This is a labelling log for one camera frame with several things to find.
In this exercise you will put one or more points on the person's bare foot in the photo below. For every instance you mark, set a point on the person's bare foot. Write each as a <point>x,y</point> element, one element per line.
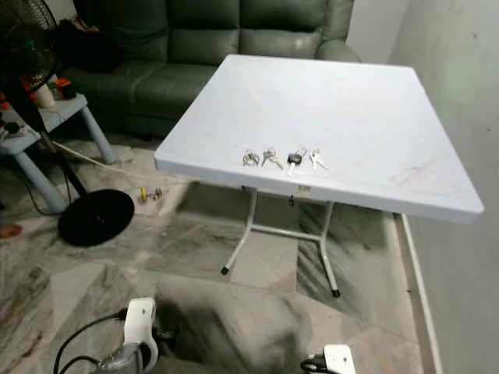
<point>10,231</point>

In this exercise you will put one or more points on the black-headed key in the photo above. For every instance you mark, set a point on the black-headed key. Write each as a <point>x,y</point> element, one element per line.
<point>295,160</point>

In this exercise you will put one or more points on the white power strip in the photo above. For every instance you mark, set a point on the white power strip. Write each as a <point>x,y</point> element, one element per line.
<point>9,128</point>

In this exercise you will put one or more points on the orange black tool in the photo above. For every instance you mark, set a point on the orange black tool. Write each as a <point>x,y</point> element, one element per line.
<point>64,86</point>

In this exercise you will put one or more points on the black bag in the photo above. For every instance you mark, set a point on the black bag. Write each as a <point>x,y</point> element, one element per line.
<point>90,51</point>

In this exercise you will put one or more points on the black standing fan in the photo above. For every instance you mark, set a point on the black standing fan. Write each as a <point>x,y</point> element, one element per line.
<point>95,220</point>

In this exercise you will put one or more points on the small grey side table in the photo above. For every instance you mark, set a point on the small grey side table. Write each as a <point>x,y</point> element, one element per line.
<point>66,111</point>

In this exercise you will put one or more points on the small yellow floor item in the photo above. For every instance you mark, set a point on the small yellow floor item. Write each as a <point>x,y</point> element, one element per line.
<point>143,194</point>

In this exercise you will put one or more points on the small dark floor item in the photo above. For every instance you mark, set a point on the small dark floor item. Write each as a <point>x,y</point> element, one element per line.
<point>157,192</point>

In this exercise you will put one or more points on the beige cup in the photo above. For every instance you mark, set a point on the beige cup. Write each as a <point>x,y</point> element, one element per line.
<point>45,97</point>

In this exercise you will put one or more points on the green leather sofa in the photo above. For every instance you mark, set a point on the green leather sofa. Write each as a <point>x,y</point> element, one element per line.
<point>179,86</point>

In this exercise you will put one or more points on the white folding table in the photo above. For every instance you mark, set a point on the white folding table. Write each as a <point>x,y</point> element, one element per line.
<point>312,109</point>

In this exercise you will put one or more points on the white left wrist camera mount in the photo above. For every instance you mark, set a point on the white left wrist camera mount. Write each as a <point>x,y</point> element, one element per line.
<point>140,321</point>

